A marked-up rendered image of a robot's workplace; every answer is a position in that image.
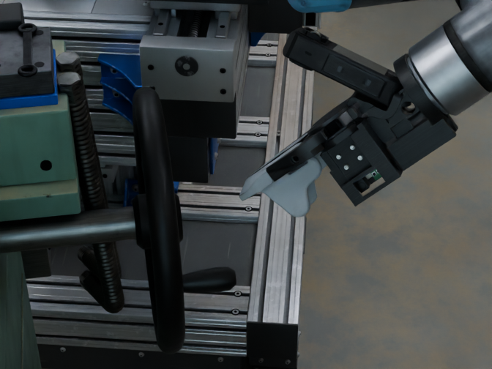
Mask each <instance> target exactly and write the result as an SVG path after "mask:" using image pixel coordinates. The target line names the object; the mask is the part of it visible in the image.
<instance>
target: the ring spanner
mask: <svg viewBox="0 0 492 369"><path fill-rule="evenodd" d="M25 28H31V29H30V30H23V29H25ZM36 31H37V26H36V25H34V24H33V23H23V24H21V25H19V27H18V32H19V33H20V34H22V35H23V65H22V66H20V67H19V68H18V74H19V76H22V77H24V78H28V77H32V76H34V75H36V74H37V72H38V69H37V67H36V66H35V65H33V64H32V34H33V33H35V32H36ZM27 69H30V70H32V71H31V72H23V71H24V70H27Z"/></svg>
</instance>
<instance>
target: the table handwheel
mask: <svg viewBox="0 0 492 369"><path fill-rule="evenodd" d="M133 132H134V143H135V159H136V168H137V177H138V192H139V194H137V196H136V197H134V199H133V205H132V206H125V207H117V208H110V209H96V210H89V211H82V212H80V213H79V214H73V215H59V216H51V217H38V218H30V219H23V220H9V221H2V222H0V253H12V252H19V251H27V250H39V249H47V248H54V247H67V246H74V245H87V244H94V243H102V242H115V241H122V240H129V239H136V244H137V245H138V246H139V247H140V248H142V249H143V250H145V256H146V268H147V275H148V282H149V293H150V300H151V306H152V316H153V322H154V330H155V335H156V340H157V344H158V346H159V348H160V350H161V351H162V352H164V353H166V354H175V353H176V352H178V351H179V350H180V349H181V348H182V346H183V344H184V341H185V301H184V289H183V277H182V260H181V251H180V242H181V241H182V240H183V229H182V213H181V207H180V202H179V196H178V195H177V194H176V193H174V181H173V174H172V168H171V158H170V152H169V147H168V137H167V132H166V127H165V120H164V115H163V108H162V105H161V102H160V98H159V95H158V94H157V92H156V91H155V90H154V89H152V88H149V87H142V88H139V89H138V90H136V92H135V93H134V95H133Z"/></svg>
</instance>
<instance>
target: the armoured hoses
mask: <svg viewBox="0 0 492 369"><path fill-rule="evenodd" d="M56 66H57V67H58V68H59V70H60V71H61V72H64V73H63V74H61V75H60V76H59V77H58V78H57V79H56V82H57V84H58V88H59V90H60V92H61V93H65V94H67V96H68V98H69V104H70V115H71V121H72V131H73V137H74V143H75V154H76V160H77V166H78V177H79V187H80V189H81V195H82V199H83V205H84V208H85V211H89V210H96V209H109V207H108V200H107V195H106V191H105V185H104V181H103V175H102V171H101V167H100V160H99V155H98V151H97V145H96V142H95V138H94V130H93V125H92V121H91V117H90V112H89V104H88V103H87V98H86V89H85V86H84V83H83V72H82V68H81V61H80V58H79V56H78V54H77V53H75V52H71V51H68V52H62V53H61V54H59V55H58V56H57V57H56ZM92 245H93V247H90V246H85V245H84V246H83V247H81V248H80V249H79V251H78V252H77V253H78V259H79V261H80V262H81V263H82V264H83V265H85V266H86V267H87V268H88V269H89V270H90V271H88V270H86V271H85V272H83V273H82V274H81V276H80V277H79V279H80V283H81V286H82V287H83V288H84V289H85V290H87V291H88V293H90V295H92V297H94V299H95V300H96V301H97V302H98V303H99V304H100V305H101V306H102V307H103V308H104V309H105V310H106V311H108V312H109V313H118V312H119V311H120V310H122V308H123V307H124V293H123V289H122V282H121V277H122V271H121V265H120V261H119V255H118V251H117V247H116V241H115V242H102V243H94V244H92Z"/></svg>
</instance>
